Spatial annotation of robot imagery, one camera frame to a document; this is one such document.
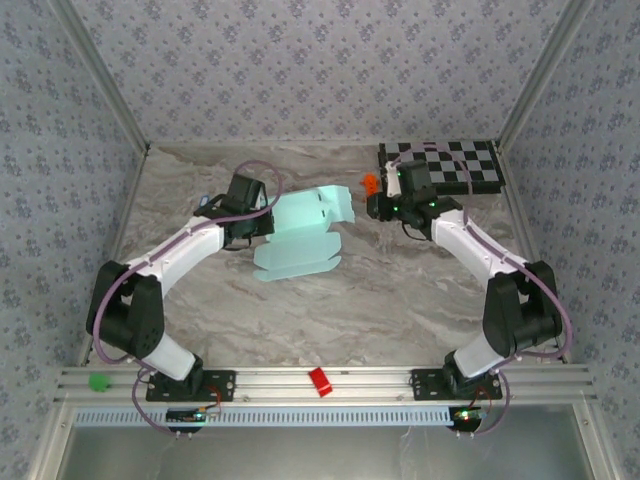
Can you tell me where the light blue paper box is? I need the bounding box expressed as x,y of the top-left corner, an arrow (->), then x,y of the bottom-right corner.
252,184 -> 357,282

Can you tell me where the black and grey chessboard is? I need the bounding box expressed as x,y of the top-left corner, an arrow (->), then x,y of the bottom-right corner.
377,140 -> 504,197

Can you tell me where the red plastic block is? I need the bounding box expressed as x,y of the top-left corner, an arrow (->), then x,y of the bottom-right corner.
307,367 -> 335,399

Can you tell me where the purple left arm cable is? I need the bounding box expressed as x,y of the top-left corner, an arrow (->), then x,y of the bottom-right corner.
92,159 -> 282,439

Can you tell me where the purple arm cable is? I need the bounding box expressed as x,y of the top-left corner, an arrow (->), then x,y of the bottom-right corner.
389,142 -> 574,439
92,159 -> 282,439

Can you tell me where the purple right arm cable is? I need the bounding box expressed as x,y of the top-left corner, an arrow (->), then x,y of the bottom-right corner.
389,142 -> 574,439

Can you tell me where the aluminium side rail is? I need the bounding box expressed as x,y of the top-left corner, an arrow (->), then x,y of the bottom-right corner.
77,144 -> 151,366
499,142 -> 571,364

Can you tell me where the aluminium corner post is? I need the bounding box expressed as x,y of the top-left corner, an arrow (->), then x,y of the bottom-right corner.
47,0 -> 151,152
497,0 -> 596,151

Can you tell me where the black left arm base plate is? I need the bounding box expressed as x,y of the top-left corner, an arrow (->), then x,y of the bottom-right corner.
145,368 -> 237,402

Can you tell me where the aluminium frame rail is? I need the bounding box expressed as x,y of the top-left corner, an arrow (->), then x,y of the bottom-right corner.
52,364 -> 599,405

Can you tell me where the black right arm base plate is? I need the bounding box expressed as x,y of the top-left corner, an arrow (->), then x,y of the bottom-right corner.
409,368 -> 503,401

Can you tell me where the grey slotted cable duct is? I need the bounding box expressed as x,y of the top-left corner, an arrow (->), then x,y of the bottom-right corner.
72,405 -> 466,429

